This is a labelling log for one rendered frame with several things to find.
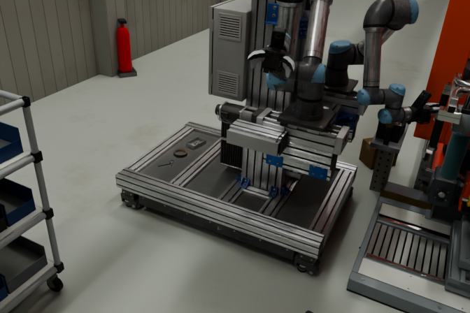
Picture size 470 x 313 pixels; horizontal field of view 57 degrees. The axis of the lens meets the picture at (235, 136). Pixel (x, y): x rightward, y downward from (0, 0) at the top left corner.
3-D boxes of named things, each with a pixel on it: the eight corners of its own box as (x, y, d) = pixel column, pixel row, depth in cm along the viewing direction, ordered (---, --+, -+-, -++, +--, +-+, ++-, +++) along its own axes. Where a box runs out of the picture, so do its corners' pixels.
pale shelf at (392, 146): (399, 154, 257) (399, 149, 255) (369, 147, 263) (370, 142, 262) (408, 126, 291) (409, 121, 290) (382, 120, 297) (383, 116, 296)
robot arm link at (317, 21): (337, -19, 184) (322, 89, 173) (310, -21, 186) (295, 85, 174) (340, -36, 173) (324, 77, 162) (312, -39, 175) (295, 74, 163)
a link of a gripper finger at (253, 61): (245, 73, 143) (265, 69, 149) (249, 55, 140) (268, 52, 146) (239, 68, 145) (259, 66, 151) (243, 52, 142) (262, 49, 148)
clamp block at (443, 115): (459, 124, 183) (462, 113, 181) (436, 119, 187) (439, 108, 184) (459, 120, 187) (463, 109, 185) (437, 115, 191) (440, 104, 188)
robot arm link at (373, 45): (369, -5, 190) (364, 106, 199) (392, -5, 192) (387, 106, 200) (357, -2, 201) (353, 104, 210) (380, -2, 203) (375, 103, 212)
